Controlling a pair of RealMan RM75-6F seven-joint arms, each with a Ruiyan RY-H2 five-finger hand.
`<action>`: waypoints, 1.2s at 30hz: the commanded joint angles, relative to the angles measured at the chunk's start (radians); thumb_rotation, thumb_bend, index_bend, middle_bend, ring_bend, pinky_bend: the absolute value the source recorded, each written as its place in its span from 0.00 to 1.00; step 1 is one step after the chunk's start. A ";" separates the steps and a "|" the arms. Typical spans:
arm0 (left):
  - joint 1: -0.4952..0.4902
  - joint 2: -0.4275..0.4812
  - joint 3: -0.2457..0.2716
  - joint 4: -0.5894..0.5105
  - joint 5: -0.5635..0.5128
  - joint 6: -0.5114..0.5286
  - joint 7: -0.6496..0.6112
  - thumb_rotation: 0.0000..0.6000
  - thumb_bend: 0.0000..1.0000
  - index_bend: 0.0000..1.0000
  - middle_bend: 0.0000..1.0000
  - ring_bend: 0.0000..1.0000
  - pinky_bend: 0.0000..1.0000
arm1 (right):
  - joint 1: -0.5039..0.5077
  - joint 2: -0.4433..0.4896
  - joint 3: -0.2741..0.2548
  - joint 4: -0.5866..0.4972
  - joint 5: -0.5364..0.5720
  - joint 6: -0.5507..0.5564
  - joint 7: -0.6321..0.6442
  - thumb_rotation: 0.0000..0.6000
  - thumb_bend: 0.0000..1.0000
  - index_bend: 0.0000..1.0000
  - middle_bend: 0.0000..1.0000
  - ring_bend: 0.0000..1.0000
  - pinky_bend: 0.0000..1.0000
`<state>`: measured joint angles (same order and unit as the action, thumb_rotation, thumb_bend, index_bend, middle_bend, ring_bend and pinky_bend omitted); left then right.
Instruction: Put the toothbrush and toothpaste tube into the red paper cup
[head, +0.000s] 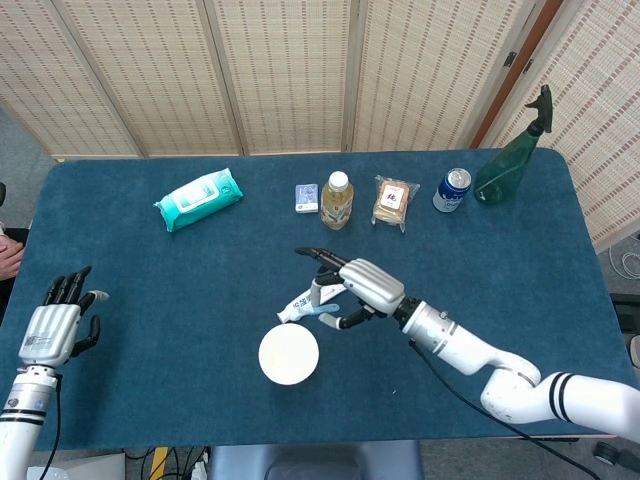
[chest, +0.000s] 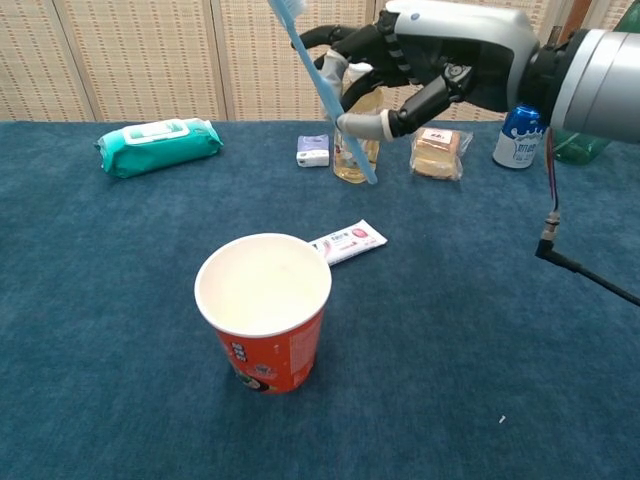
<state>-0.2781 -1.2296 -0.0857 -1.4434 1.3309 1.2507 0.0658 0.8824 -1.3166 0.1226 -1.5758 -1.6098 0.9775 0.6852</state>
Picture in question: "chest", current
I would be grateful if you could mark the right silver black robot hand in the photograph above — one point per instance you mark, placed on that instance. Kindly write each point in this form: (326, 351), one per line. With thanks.
(465, 35)

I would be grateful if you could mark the light blue toothbrush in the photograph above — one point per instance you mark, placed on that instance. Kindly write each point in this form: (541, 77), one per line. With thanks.
(312, 62)

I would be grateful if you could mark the white toothpaste tube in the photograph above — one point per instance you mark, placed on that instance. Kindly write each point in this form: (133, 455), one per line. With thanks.
(350, 240)

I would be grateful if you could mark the red paper cup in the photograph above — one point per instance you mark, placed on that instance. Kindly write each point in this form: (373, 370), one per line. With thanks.
(280, 360)

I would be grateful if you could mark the blue white drink can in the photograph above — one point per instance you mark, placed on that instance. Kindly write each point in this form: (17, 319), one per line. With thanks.
(517, 145)

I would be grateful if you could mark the packaged sliced cake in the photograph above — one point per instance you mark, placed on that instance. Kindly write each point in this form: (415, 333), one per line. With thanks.
(435, 155)

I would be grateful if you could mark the green spray bottle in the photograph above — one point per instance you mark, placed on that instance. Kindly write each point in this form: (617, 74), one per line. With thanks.
(580, 150)

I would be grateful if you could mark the yellow drink bottle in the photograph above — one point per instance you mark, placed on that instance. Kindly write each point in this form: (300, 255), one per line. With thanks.
(347, 170)

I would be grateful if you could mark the small purple card box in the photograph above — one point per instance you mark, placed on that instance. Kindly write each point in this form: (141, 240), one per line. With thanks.
(312, 150)

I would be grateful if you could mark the blue felt table mat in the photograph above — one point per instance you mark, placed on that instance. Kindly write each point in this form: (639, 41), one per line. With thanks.
(500, 325)

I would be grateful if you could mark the bamboo folding screen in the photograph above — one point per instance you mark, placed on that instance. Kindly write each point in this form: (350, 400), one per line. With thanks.
(150, 60)

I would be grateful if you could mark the teal wet wipes pack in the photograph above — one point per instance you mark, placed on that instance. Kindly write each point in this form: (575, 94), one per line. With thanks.
(155, 150)

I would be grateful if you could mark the brown wooden post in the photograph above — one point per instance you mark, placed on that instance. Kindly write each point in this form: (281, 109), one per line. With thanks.
(575, 12)

